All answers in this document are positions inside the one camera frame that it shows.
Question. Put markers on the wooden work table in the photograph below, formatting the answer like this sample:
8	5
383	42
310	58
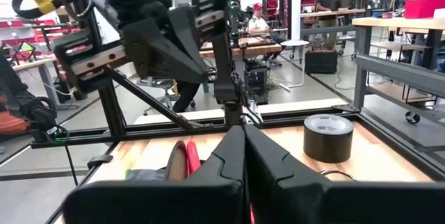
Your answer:
257	49

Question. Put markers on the black case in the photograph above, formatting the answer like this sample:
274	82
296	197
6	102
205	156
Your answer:
321	62

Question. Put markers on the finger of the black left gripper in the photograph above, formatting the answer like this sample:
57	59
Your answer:
189	39
156	57

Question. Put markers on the office chair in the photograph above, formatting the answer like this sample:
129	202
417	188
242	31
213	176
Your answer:
160	84

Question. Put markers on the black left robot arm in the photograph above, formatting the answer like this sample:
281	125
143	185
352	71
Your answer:
226	78

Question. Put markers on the black table frame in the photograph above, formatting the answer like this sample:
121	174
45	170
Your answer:
156	130

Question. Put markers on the red storage box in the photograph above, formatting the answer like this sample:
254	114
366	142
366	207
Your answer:
424	8

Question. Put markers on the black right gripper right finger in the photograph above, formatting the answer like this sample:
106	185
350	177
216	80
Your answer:
313	203

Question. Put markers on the white pillar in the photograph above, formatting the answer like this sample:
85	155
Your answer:
295	5

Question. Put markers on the laptop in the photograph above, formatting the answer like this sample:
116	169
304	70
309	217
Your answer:
342	4

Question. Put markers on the black computer tower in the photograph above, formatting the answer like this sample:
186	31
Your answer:
259	81

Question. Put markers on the grey duct tape roll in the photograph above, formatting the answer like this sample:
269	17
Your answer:
327	147

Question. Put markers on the wooden desk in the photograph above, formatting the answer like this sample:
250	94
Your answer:
354	12

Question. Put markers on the black orange bag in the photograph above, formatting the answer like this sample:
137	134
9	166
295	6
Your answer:
38	116

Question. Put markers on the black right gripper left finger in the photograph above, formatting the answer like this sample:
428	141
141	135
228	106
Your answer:
156	203

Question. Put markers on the grey metal cart wooden top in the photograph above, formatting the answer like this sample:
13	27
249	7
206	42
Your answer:
400	72

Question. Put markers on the white round stool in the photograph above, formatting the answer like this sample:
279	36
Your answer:
295	43

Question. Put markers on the grey work glove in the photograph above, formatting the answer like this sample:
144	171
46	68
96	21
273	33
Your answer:
146	175

